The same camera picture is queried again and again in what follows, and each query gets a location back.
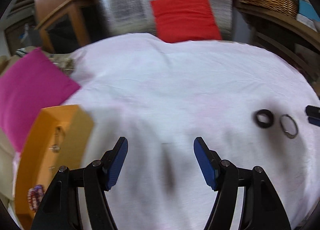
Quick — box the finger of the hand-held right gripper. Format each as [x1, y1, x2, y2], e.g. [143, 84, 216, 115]
[305, 105, 320, 127]

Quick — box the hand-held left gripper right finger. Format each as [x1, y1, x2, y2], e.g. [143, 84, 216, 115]
[194, 136, 292, 230]

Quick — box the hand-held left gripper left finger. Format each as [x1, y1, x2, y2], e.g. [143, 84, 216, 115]
[31, 136, 129, 230]

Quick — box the pink and grey bracelet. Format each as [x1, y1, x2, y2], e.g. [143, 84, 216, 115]
[279, 114, 298, 139]

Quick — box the orange cardboard box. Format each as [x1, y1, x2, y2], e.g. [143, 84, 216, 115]
[14, 104, 95, 222]

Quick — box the black bracelet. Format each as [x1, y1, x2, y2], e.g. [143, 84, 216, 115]
[254, 109, 274, 129]

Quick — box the red and white bracelet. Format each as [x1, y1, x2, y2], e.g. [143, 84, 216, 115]
[27, 188, 44, 212]

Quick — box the white blanket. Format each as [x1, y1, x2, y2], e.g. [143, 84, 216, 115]
[7, 33, 320, 230]

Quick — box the wooden shelf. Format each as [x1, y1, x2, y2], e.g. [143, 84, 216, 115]
[235, 3, 320, 83]

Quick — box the teal box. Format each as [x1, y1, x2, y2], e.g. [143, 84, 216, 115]
[298, 0, 320, 24]

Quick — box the beige leather sofa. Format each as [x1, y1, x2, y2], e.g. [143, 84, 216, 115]
[0, 130, 19, 203]

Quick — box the magenta pillow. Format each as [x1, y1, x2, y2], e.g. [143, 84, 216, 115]
[0, 47, 82, 153]

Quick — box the patterned beige cloth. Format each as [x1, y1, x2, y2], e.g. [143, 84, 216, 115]
[16, 48, 75, 76]

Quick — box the red pillow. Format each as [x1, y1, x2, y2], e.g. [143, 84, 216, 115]
[150, 0, 223, 44]

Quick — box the wooden cabinet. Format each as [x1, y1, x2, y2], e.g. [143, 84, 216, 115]
[35, 0, 100, 53]

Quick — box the silver foil panel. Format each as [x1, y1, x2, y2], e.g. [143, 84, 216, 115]
[94, 0, 233, 43]

